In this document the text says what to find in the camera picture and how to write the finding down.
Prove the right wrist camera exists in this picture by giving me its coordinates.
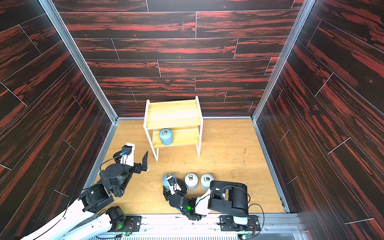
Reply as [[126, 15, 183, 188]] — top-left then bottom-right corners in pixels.
[[167, 176, 177, 193]]

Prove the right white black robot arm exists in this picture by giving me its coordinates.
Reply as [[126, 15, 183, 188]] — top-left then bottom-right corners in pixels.
[[163, 175, 250, 226]]

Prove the blue tea canister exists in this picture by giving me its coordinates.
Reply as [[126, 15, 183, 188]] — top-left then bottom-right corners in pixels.
[[159, 129, 174, 146], [162, 173, 177, 191]]

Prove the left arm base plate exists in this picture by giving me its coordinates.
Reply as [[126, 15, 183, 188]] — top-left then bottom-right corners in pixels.
[[108, 215, 142, 233]]

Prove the white tea canister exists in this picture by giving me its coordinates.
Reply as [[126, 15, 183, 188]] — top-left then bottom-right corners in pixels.
[[185, 173, 199, 190], [201, 174, 214, 191]]

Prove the white wooden two-tier shelf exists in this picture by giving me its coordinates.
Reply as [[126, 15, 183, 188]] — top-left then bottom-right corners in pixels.
[[143, 96, 204, 161]]

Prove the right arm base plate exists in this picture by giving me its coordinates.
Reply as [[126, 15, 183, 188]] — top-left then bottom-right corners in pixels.
[[218, 215, 261, 232]]

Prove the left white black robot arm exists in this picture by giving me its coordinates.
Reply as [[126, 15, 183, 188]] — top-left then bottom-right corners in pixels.
[[24, 144, 148, 240]]

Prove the aluminium front rail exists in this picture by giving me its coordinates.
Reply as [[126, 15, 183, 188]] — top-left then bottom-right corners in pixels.
[[89, 212, 310, 240]]

